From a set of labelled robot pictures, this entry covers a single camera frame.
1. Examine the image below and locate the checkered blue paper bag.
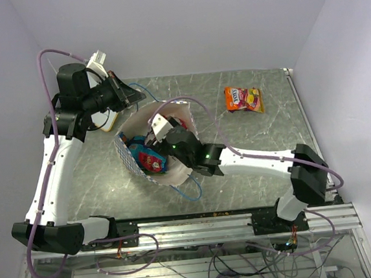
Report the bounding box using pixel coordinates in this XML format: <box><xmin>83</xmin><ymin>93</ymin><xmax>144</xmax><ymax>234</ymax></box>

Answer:
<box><xmin>114</xmin><ymin>100</ymin><xmax>197</xmax><ymax>189</ymax></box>

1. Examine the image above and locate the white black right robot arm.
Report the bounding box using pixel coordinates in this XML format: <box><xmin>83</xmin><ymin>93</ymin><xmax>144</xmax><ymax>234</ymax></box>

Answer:
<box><xmin>146</xmin><ymin>126</ymin><xmax>328</xmax><ymax>234</ymax></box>

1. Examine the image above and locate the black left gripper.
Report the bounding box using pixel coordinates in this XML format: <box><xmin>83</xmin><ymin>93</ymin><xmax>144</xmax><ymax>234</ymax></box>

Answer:
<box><xmin>80</xmin><ymin>68</ymin><xmax>148</xmax><ymax>116</ymax></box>

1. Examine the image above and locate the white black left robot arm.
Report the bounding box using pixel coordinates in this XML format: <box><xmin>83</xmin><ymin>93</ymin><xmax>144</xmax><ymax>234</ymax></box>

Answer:
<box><xmin>11</xmin><ymin>63</ymin><xmax>146</xmax><ymax>255</ymax></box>

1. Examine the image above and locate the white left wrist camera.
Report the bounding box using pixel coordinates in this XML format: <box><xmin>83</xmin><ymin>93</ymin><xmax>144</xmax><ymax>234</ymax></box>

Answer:
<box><xmin>86</xmin><ymin>50</ymin><xmax>109</xmax><ymax>79</ymax></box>

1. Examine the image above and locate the aluminium rail frame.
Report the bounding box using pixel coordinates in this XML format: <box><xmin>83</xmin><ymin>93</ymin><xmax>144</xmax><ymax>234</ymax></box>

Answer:
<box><xmin>19</xmin><ymin>200</ymin><xmax>371</xmax><ymax>278</ymax></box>

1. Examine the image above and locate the orange snack packet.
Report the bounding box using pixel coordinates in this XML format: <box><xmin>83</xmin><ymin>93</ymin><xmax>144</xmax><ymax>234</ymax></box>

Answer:
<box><xmin>223</xmin><ymin>86</ymin><xmax>265</xmax><ymax>113</ymax></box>

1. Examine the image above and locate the yellow framed whiteboard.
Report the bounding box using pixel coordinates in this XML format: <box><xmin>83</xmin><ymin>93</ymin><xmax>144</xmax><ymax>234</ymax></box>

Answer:
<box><xmin>92</xmin><ymin>109</ymin><xmax>118</xmax><ymax>132</ymax></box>

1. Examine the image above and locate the light blue snack packet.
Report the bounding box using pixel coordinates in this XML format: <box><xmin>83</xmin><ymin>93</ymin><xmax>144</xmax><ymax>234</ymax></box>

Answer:
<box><xmin>126</xmin><ymin>135</ymin><xmax>146</xmax><ymax>154</ymax></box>

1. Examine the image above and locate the red small snack packet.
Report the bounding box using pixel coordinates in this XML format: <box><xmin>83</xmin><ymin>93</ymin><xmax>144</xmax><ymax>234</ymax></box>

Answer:
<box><xmin>136</xmin><ymin>149</ymin><xmax>168</xmax><ymax>174</ymax></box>

